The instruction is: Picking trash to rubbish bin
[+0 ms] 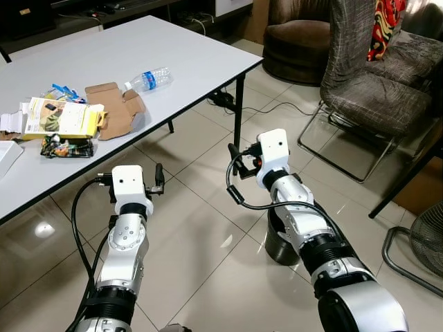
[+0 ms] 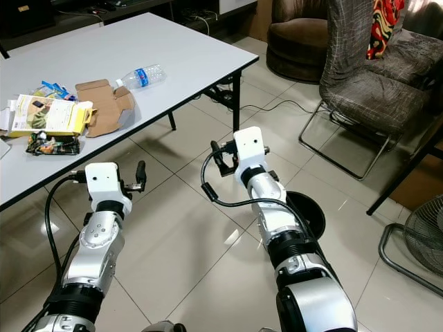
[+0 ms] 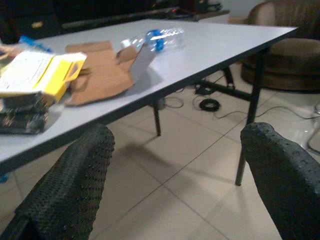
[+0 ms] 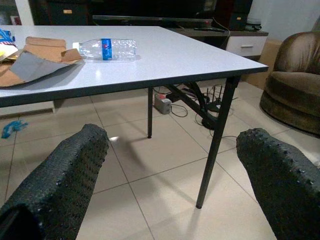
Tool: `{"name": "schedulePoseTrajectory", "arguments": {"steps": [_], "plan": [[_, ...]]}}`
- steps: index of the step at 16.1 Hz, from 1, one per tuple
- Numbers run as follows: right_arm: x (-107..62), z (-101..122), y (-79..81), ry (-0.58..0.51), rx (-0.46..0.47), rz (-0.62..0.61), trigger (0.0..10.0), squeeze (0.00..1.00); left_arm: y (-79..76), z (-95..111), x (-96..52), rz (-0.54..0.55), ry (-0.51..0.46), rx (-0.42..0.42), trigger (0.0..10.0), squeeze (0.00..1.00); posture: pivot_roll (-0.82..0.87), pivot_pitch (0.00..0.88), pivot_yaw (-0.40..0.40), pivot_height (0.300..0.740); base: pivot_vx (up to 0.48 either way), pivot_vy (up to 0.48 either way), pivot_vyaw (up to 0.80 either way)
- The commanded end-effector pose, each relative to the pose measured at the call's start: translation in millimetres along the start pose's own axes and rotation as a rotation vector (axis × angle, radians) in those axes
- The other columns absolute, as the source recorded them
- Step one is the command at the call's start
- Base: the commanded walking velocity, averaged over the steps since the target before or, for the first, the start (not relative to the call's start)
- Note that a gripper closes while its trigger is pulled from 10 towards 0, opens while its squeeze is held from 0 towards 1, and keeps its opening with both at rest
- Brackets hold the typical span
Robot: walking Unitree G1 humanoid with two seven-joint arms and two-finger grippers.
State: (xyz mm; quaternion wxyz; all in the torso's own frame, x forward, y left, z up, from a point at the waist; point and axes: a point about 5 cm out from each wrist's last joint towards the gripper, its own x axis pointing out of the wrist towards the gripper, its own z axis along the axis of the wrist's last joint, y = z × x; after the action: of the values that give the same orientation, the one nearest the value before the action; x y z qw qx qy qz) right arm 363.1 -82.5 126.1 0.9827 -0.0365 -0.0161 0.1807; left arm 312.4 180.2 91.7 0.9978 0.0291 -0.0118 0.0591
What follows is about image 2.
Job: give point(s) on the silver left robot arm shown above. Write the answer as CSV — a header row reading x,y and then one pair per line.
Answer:
x,y
100,249

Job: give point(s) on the flat white box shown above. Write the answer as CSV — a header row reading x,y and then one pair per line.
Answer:
x,y
4,148

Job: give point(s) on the white cabinet panel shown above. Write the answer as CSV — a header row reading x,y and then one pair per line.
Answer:
x,y
237,5

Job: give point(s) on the brown wooden box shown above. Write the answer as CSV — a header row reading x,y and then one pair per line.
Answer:
x,y
426,190

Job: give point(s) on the black round rubbish bin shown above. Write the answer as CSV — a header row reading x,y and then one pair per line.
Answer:
x,y
308,207

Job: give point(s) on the grey robot leg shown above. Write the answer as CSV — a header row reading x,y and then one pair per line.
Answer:
x,y
163,327

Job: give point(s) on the red patterned cloth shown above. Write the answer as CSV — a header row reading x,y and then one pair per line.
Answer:
x,y
384,24

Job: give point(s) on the white table with black legs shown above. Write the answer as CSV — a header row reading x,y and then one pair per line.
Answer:
x,y
180,48

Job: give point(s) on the grey metal floor fan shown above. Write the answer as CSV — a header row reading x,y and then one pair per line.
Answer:
x,y
426,228

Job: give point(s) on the black power strip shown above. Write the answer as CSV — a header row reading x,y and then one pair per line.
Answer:
x,y
221,95

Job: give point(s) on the clear plastic water bottle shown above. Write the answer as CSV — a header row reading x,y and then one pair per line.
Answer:
x,y
142,76

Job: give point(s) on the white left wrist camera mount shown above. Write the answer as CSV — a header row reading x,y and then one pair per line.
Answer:
x,y
105,178

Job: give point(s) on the blue plastic snack wrapper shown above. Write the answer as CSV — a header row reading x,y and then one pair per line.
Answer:
x,y
57,90

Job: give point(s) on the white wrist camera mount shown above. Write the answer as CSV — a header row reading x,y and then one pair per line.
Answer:
x,y
105,178
251,146

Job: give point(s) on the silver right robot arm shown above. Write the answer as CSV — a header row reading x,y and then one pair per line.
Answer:
x,y
277,214

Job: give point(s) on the black low cabinet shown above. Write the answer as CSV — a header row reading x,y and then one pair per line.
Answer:
x,y
28,15

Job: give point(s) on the yellow and white cardboard box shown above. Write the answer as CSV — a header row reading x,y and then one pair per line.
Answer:
x,y
52,114

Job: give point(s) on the brown flattened cardboard piece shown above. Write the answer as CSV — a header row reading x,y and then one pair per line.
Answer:
x,y
107,107

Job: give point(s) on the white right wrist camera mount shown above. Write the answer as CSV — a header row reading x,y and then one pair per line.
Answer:
x,y
251,146

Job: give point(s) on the black slanted desk leg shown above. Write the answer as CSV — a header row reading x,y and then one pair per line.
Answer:
x,y
405,173

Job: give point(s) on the brown round armchair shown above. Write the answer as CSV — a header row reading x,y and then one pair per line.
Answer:
x,y
294,48

